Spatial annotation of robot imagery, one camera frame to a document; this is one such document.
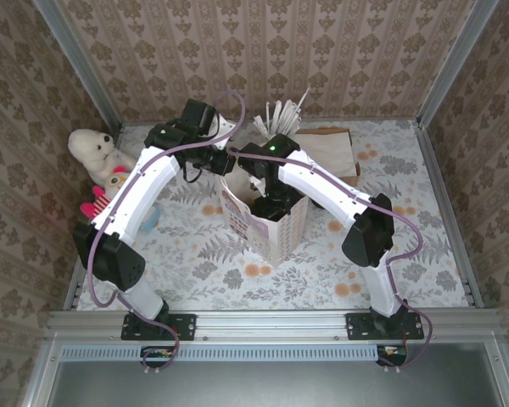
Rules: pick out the white paper napkin stack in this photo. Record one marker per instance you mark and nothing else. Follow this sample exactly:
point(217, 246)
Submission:
point(326, 146)

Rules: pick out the white printed stick packet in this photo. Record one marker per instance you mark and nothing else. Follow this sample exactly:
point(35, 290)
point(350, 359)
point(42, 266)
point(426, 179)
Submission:
point(261, 125)

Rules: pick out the white printed paper bag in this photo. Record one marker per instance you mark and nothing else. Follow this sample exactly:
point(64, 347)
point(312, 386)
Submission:
point(280, 241)

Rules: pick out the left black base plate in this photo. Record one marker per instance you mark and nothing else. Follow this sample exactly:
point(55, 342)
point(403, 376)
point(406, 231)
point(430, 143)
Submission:
point(186, 326)

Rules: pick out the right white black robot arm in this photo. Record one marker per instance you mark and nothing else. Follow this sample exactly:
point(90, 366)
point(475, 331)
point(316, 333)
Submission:
point(322, 186)

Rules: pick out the small black controller board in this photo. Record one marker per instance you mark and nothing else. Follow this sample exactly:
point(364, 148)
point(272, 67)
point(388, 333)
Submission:
point(392, 356)
point(157, 358)

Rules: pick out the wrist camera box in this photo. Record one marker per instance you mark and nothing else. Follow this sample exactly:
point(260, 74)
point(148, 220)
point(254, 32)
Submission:
point(224, 129)
point(256, 185)

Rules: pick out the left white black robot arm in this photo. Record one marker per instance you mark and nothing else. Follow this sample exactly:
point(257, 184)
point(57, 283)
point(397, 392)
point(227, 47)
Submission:
point(144, 195)

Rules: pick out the aluminium frame post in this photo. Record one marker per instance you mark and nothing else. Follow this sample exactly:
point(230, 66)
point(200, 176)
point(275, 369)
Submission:
point(454, 63)
point(80, 63)

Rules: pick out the white plush animal toy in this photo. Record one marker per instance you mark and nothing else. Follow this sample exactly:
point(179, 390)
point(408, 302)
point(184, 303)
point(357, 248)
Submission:
point(93, 150)

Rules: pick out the light blue round object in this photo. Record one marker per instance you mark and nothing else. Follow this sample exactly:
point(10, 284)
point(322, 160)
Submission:
point(150, 218)

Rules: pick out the pink plush doll with glasses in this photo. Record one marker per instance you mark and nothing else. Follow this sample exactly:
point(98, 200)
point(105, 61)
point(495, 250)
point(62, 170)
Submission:
point(97, 203)

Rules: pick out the aluminium frame rail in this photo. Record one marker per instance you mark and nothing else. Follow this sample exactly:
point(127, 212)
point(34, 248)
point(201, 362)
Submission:
point(271, 324)

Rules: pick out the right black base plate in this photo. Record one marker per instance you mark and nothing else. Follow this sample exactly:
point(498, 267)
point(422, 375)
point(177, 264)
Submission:
point(356, 326)

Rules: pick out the aluminium side rail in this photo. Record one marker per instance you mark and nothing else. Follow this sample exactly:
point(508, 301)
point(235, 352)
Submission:
point(72, 292)
point(449, 212)

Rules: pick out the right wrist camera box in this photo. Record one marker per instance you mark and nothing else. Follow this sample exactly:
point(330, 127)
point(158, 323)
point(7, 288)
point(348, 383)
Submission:
point(256, 185)

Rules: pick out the white paper-wrapped straw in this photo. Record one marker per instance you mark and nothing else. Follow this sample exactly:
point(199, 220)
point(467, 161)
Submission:
point(277, 114)
point(294, 120)
point(286, 116)
point(303, 104)

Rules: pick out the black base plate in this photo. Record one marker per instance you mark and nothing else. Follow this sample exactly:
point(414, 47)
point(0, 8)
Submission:
point(356, 326)
point(186, 326)

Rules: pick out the grey metal sheet panel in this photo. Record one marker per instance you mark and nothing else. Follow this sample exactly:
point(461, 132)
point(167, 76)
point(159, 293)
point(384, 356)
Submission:
point(271, 386)

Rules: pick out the floral printed table cloth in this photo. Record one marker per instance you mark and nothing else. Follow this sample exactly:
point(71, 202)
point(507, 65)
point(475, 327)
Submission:
point(246, 292)

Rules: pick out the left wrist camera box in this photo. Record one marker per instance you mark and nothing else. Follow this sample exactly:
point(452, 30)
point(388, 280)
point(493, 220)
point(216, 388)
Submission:
point(224, 129)

